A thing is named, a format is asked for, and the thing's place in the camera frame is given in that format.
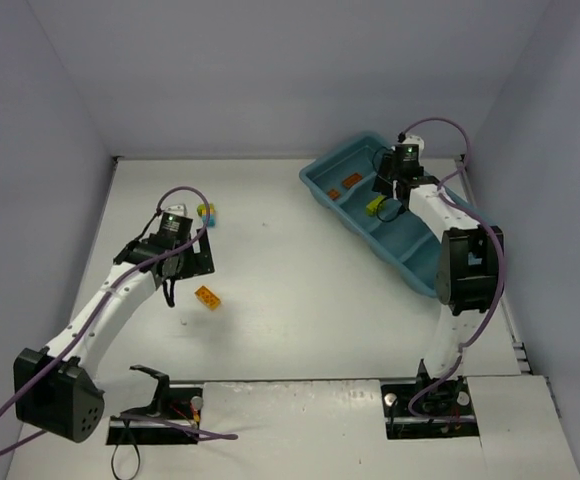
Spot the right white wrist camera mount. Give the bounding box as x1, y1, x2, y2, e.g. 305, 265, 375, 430
398, 132, 425, 152

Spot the small green square lego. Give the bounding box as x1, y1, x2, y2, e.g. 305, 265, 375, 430
365, 195, 387, 218

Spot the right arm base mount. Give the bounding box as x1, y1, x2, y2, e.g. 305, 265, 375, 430
380, 378, 480, 441

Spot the orange yellow lego brick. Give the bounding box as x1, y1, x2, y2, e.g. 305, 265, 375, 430
194, 285, 221, 311

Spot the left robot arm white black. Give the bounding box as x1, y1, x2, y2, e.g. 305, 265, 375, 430
14, 212, 215, 443

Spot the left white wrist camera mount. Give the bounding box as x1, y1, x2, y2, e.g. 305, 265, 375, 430
162, 203, 188, 217

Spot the green yellow blue lego stack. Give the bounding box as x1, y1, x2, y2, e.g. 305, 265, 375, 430
196, 203, 216, 228

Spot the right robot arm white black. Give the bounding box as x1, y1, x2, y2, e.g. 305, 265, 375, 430
371, 138, 504, 398

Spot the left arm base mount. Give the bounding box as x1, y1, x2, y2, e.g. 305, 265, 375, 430
96, 364, 203, 446

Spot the teal divided plastic tray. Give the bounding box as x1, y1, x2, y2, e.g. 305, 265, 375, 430
299, 133, 475, 298

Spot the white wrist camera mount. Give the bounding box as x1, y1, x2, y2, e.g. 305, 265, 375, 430
398, 132, 425, 152
162, 203, 188, 217

